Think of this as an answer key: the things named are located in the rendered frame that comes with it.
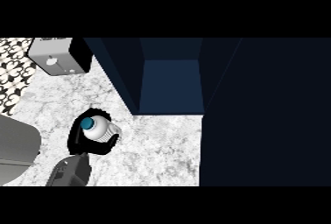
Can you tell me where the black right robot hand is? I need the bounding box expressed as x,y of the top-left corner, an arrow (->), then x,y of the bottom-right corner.
67,108 -> 122,156

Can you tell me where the white bottle with teal cap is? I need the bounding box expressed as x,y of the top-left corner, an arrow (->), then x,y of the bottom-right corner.
79,115 -> 123,144

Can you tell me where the dark blue open cabinet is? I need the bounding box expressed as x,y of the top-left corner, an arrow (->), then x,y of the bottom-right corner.
83,37 -> 207,116

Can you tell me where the grey and black box appliance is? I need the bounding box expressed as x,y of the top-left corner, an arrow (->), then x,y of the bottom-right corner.
26,37 -> 95,77

